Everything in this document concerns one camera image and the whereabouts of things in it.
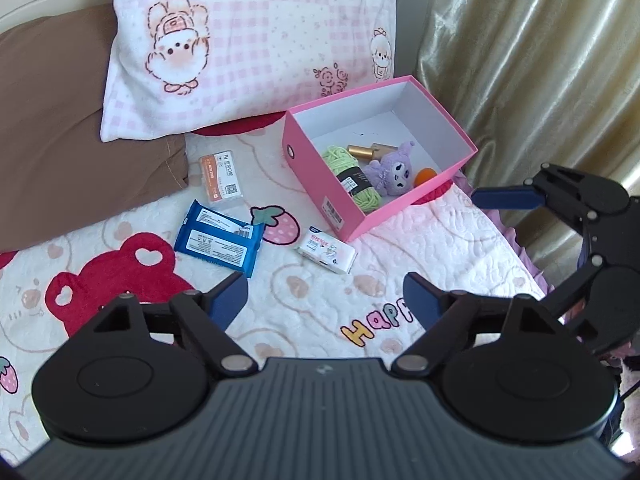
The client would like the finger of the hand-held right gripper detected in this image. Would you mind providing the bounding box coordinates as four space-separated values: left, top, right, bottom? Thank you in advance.
542 255 640 356
472 162 630 233

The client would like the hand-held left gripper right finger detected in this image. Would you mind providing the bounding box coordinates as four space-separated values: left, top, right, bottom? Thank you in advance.
392 272 558 375

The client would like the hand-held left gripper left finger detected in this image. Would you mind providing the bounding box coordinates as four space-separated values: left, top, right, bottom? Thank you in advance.
92 272 257 378

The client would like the blue wet wipes pack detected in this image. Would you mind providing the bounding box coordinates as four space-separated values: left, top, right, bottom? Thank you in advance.
173 200 265 279

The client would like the small white tissue pack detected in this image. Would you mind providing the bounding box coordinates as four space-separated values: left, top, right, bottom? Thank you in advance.
295 226 357 275

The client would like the green yarn ball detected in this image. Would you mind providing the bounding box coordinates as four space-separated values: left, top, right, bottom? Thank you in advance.
321 145 382 213

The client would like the clear pack with orange label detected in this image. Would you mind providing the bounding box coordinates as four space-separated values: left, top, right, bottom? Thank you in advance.
200 149 247 211

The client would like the purple plush toy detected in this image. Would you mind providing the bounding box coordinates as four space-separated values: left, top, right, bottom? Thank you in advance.
361 141 417 196

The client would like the pink cardboard box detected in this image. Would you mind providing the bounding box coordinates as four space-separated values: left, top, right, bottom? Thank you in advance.
281 75 478 243

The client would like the frosted bottle with gold cap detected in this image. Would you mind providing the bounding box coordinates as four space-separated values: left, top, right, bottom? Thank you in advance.
347 141 397 165

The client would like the purple ruffled bed skirt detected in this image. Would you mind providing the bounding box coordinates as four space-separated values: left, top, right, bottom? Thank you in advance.
487 207 556 293

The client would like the printed bear blanket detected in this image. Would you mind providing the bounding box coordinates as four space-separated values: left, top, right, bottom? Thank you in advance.
0 110 556 466

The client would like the gold curtain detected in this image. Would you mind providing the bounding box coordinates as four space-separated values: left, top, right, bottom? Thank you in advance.
390 0 640 286

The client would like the brown pillow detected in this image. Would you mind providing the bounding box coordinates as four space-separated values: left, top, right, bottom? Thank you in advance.
0 4 190 253

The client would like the pink checked pillow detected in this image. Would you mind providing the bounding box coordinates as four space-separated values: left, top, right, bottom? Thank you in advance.
99 0 398 143

